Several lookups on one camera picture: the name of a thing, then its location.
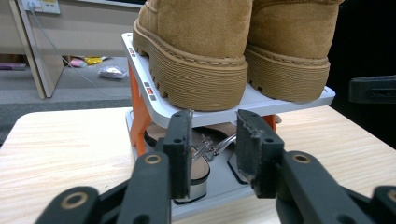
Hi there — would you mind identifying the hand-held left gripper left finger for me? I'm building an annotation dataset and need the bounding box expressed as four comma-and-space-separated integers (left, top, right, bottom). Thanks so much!
162, 109, 194, 200

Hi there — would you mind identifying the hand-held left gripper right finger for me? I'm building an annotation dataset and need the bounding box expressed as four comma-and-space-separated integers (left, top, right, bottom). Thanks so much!
235, 109, 285, 200

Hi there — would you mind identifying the black silver strap sandal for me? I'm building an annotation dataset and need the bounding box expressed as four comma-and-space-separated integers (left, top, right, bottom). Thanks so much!
143, 122, 211, 204
192, 121, 250, 185

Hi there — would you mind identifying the white two-tier shoe rack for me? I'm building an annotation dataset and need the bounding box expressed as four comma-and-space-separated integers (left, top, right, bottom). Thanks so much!
120, 32, 337, 222

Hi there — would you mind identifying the tan suede boot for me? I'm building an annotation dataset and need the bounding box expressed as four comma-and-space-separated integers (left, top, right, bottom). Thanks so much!
244, 0, 345, 105
133, 0, 254, 112

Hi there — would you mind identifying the clear plastic bag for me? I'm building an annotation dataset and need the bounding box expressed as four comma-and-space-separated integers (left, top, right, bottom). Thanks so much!
97, 65, 129, 80

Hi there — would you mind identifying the yellow packet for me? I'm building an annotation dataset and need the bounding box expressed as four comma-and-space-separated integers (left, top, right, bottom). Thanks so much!
83, 55, 108, 65

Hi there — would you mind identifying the pink packet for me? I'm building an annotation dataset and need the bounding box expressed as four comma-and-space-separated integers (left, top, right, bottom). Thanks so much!
68, 57, 88, 68

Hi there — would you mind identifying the purple flat item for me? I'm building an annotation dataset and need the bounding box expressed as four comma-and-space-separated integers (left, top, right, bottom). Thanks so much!
0, 63, 27, 71

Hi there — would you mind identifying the thin white cable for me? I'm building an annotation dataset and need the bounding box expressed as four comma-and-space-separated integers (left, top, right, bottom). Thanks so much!
29, 3, 132, 98

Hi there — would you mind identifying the white wall socket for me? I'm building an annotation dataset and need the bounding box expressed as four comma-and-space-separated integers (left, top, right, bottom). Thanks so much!
21, 0, 62, 15

